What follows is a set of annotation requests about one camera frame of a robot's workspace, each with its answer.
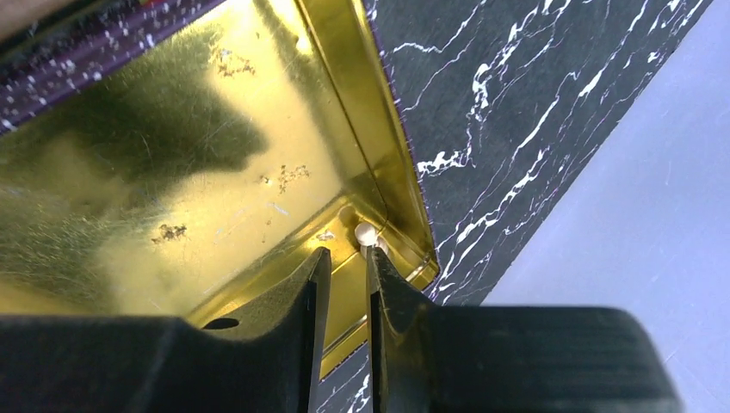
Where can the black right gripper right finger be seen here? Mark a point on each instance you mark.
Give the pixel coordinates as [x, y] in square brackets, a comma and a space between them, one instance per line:
[443, 358]

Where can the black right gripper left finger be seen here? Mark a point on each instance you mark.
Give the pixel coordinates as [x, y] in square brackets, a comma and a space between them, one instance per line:
[262, 357]

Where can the gold tin with white pieces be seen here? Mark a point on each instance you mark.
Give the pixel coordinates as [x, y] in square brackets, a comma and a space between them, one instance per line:
[182, 157]

